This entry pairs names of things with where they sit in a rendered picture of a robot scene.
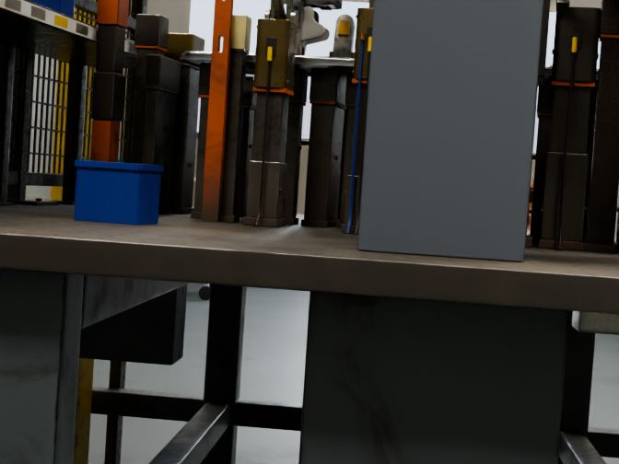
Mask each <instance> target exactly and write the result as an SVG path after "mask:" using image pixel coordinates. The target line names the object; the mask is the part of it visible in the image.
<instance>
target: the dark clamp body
mask: <svg viewBox="0 0 619 464"><path fill-rule="evenodd" d="M600 23H601V9H600V8H598V7H573V6H570V7H569V12H568V13H556V20H555V43H554V48H553V50H552V54H553V55H554V56H553V68H552V80H551V90H554V91H555V93H554V106H553V118H552V131H551V143H550V152H547V158H546V166H545V184H544V196H543V203H542V205H541V207H542V209H541V213H543V219H542V232H541V237H540V238H539V244H538V248H541V249H555V250H564V249H565V250H577V251H583V250H584V242H583V241H582V235H583V223H584V212H586V210H587V208H586V206H585V199H586V189H587V175H588V163H589V155H588V154H586V152H587V140H588V128H589V115H590V92H593V90H594V88H595V86H596V71H597V60H598V58H599V53H598V47H599V35H600Z"/></svg>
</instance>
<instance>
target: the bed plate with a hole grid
mask: <svg viewBox="0 0 619 464"><path fill-rule="evenodd" d="M74 211H75V206H74V205H71V204H58V205H43V206H36V205H23V204H15V205H0V269H12V270H25V271H37V272H50V273H73V274H86V275H98V276H111V277H123V278H136V279H148V280H161V281H173V282H186V283H198V284H222V285H235V286H248V287H261V288H273V289H286V290H298V291H310V292H323V293H335V294H348V295H360V296H384V297H397V298H409V299H422V300H434V301H447V302H459V303H472V304H484V305H497V306H509V307H533V308H545V309H558V310H570V311H583V312H595V313H608V314H619V253H617V252H616V253H604V252H591V251H584V250H583V251H577V250H565V249H564V250H555V249H541V248H538V244H539V243H532V245H531V248H525V255H524V262H515V261H490V260H477V259H464V258H451V257H438V256H425V255H412V254H399V253H386V252H373V251H359V250H358V249H357V242H358V235H353V234H344V233H342V232H341V229H342V228H337V227H336V226H334V227H315V226H302V225H301V219H304V215H301V214H297V218H298V224H296V225H289V224H286V226H279V227H272V226H248V225H243V217H240V218H239V222H238V223H229V222H210V221H203V220H202V218H191V214H186V215H180V214H164V215H158V223H157V224H151V225H127V224H114V223H102V222H90V221H78V220H74Z"/></svg>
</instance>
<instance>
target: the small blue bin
mask: <svg viewBox="0 0 619 464"><path fill-rule="evenodd" d="M75 167H76V195H75V211H74V220H78V221H90V222H102V223H114V224H127V225H151V224H157V223H158V207H159V191H160V176H161V172H163V166H157V165H146V164H133V163H119V162H104V161H90V160H75Z"/></svg>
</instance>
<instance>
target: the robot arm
mask: <svg viewBox="0 0 619 464"><path fill-rule="evenodd" d="M342 3H343V0H294V1H293V10H297V11H298V29H297V31H298V33H297V44H296V54H297V55H301V54H302V55H305V52H306V47H307V45H309V44H312V43H316V42H321V41H327V40H328V39H329V37H330V31H329V30H327V29H326V28H325V27H324V26H323V25H321V24H320V23H319V14H318V12H316V11H315V10H313V8H320V9H321V10H332V9H338V10H339V9H342Z"/></svg>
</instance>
